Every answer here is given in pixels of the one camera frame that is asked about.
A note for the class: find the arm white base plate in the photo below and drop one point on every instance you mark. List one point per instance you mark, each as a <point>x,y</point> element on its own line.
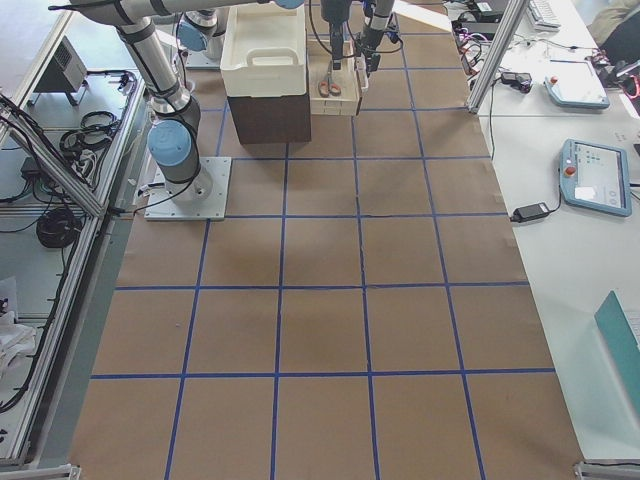
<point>205,198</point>

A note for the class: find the blue teach pendant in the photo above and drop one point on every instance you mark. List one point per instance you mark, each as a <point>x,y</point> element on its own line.
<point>571,93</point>
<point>595,177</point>

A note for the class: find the aluminium frame post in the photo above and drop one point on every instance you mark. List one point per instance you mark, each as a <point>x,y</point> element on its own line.
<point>505,31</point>

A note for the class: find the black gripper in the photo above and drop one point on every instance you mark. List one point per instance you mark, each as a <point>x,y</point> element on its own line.
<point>371,42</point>
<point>332,11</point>

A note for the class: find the near blue teach pendant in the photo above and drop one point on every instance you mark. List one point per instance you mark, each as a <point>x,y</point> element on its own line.
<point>595,177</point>

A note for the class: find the cream plastic bin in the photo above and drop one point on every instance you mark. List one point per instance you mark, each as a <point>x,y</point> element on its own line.
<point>264,51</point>

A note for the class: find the teal board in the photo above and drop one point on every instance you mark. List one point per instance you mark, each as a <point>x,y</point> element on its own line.
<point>618,337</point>

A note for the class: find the grey metal box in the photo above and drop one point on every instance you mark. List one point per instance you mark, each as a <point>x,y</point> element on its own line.
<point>65,73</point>

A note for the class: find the orange grey scissors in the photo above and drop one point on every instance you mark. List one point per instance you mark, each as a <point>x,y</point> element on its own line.
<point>327,87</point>

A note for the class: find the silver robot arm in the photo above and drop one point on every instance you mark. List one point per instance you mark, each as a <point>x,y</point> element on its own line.
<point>380,12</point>
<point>172,142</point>

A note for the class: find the light wooden drawer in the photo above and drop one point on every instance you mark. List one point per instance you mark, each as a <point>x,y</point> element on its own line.
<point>352,79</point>

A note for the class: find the far blue teach pendant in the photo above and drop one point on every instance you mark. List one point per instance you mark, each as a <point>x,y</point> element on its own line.
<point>571,93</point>

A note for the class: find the black power adapter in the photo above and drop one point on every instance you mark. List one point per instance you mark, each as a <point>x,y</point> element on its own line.
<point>529,213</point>

